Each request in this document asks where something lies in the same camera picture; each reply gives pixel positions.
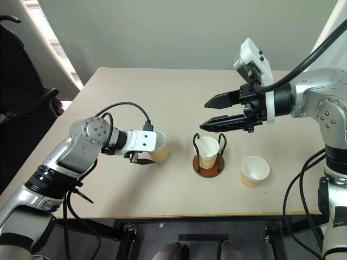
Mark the dark rounded shape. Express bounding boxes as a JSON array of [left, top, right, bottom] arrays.
[[151, 242, 190, 260]]

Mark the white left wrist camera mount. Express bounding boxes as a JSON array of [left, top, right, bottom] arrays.
[[115, 129, 158, 157]]

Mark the black office chair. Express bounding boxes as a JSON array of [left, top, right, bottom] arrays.
[[0, 15, 65, 166]]

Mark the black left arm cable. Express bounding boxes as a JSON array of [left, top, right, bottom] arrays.
[[62, 101, 155, 260]]

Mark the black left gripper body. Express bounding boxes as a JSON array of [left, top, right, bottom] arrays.
[[124, 151, 142, 164]]

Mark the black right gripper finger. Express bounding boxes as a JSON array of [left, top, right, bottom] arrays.
[[204, 90, 242, 110], [199, 113, 246, 134]]

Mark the paper cup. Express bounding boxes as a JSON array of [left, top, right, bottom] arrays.
[[148, 131, 170, 164], [240, 155, 271, 189], [195, 136, 220, 170]]

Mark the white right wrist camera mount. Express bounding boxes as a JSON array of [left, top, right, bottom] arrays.
[[233, 37, 277, 125]]

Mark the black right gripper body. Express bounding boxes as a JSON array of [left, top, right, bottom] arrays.
[[239, 82, 268, 134]]

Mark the black body cable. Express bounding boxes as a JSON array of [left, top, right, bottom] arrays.
[[282, 148, 326, 260]]

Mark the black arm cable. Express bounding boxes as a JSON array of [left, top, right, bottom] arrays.
[[250, 0, 347, 94], [62, 101, 155, 260]]

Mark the black table frame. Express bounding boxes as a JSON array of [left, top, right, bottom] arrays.
[[53, 212, 327, 260]]

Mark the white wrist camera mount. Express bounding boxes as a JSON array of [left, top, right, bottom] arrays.
[[233, 37, 277, 125], [115, 129, 158, 157]]

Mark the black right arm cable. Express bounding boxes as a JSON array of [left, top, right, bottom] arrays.
[[250, 0, 347, 94]]

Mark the white board panel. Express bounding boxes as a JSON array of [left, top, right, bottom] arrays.
[[311, 0, 347, 73]]

